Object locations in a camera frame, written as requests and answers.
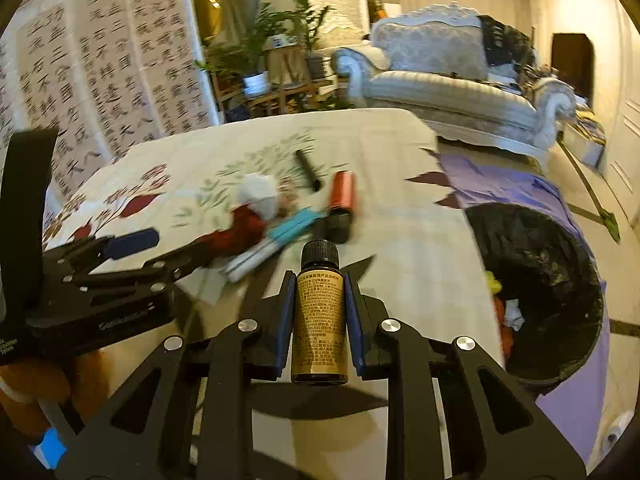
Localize ornate white sofa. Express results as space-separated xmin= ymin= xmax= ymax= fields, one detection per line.
xmin=332 ymin=2 xmax=578 ymax=151

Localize tall plant in white pot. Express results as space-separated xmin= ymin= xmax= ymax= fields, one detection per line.
xmin=195 ymin=2 xmax=296 ymax=98

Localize white paper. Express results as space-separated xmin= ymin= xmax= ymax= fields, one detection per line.
xmin=502 ymin=299 xmax=526 ymax=333
xmin=235 ymin=172 xmax=283 ymax=221

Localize green slippers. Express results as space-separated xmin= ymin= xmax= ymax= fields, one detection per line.
xmin=600 ymin=210 xmax=622 ymax=243

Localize dark brown covered cabinet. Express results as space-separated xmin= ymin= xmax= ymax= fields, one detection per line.
xmin=551 ymin=32 xmax=596 ymax=106

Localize white panelled door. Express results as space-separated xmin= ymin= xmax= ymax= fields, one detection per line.
xmin=600 ymin=10 xmax=640 ymax=201

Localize green plant in dark pot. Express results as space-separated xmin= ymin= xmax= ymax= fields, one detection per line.
xmin=287 ymin=0 xmax=336 ymax=81

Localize black jacket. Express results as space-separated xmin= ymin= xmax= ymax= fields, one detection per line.
xmin=477 ymin=15 xmax=531 ymax=68

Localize blue tape piece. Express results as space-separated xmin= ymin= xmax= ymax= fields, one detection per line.
xmin=32 ymin=427 xmax=68 ymax=471

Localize purple floor cloth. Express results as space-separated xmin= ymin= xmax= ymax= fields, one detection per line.
xmin=437 ymin=152 xmax=613 ymax=441

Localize white storage box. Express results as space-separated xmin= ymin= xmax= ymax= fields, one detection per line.
xmin=562 ymin=105 xmax=608 ymax=168

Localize white small appliance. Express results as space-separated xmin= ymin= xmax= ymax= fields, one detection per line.
xmin=600 ymin=412 xmax=633 ymax=456

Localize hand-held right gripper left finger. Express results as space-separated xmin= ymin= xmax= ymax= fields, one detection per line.
xmin=52 ymin=270 xmax=297 ymax=480

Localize calligraphy paper wall hanging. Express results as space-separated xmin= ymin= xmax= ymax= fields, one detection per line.
xmin=0 ymin=0 xmax=223 ymax=226

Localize ornate white armchair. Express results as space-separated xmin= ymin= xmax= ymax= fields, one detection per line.
xmin=315 ymin=35 xmax=373 ymax=56

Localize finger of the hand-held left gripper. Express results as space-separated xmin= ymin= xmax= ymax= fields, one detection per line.
xmin=75 ymin=247 xmax=223 ymax=295
xmin=42 ymin=227 xmax=161 ymax=281

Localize dark clothes pile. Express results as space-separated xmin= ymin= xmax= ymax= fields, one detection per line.
xmin=520 ymin=57 xmax=563 ymax=91

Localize wooden plant stand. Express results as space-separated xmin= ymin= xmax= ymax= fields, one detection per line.
xmin=210 ymin=45 xmax=341 ymax=121

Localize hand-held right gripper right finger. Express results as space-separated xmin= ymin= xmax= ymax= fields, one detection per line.
xmin=344 ymin=270 xmax=588 ymax=480

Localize dark red bag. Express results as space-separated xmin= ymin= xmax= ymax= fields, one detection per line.
xmin=200 ymin=205 xmax=271 ymax=261

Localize small low green plant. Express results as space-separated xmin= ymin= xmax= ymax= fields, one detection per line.
xmin=300 ymin=95 xmax=358 ymax=111

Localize trash bin with black bag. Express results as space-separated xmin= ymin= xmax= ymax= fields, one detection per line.
xmin=462 ymin=202 xmax=606 ymax=396

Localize black marker pen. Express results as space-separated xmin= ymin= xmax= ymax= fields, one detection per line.
xmin=294 ymin=149 xmax=322 ymax=192

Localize yellow label brown bottle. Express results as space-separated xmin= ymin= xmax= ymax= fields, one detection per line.
xmin=291 ymin=240 xmax=349 ymax=387

